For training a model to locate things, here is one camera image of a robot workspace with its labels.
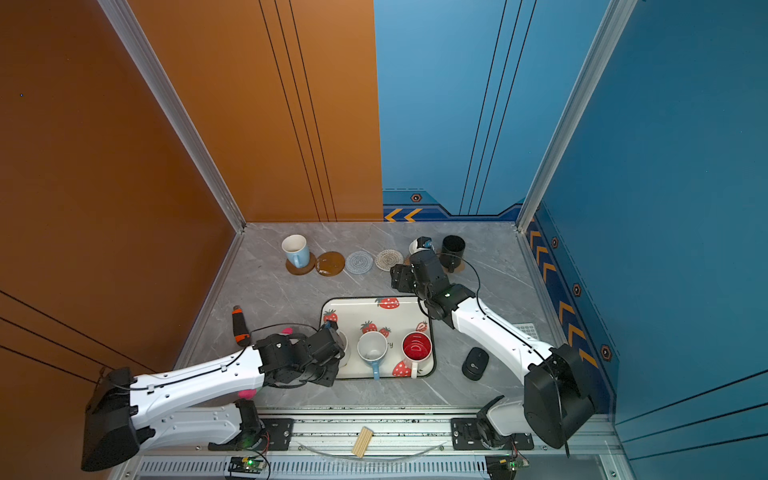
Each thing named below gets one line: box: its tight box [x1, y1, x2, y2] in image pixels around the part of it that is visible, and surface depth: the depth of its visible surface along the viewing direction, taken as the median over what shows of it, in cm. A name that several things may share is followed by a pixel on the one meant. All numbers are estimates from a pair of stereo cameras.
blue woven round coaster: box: [346, 251, 374, 275], surface depth 111 cm
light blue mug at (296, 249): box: [281, 234, 310, 269], surface depth 102 cm
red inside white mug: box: [402, 331, 433, 379], surface depth 84 cm
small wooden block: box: [352, 426, 374, 458], surface depth 74 cm
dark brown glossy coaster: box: [316, 251, 345, 277], surface depth 110 cm
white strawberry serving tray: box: [320, 296, 436, 379], surface depth 96 cm
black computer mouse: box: [461, 347, 489, 381], surface depth 85 cm
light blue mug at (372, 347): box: [357, 331, 389, 380], surface depth 81 cm
